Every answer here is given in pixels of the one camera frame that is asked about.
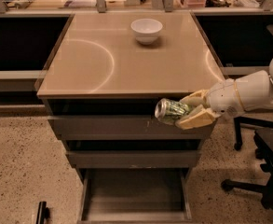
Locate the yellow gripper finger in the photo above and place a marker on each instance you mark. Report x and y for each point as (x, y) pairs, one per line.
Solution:
(198, 117)
(196, 98)

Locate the top grey drawer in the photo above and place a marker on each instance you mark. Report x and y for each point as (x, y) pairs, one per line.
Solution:
(121, 128)

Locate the green soda can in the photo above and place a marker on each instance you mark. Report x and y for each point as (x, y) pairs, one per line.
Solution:
(169, 111)

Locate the black office chair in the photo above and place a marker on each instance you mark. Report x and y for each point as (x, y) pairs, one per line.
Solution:
(263, 138)

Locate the white ceramic bowl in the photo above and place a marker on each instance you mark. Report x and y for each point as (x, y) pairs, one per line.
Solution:
(146, 31)

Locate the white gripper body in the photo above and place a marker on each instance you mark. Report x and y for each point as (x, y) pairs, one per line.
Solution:
(225, 99)

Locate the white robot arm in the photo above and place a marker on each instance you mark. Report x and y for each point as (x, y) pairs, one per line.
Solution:
(256, 90)

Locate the black object on floor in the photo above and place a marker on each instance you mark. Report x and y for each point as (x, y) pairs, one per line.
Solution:
(43, 213)

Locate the bottom open grey drawer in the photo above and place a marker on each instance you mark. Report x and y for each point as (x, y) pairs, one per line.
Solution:
(134, 196)

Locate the middle grey drawer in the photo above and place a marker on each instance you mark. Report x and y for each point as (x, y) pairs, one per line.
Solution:
(133, 159)

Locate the grey drawer cabinet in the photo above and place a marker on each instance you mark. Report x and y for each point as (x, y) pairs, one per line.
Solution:
(100, 69)

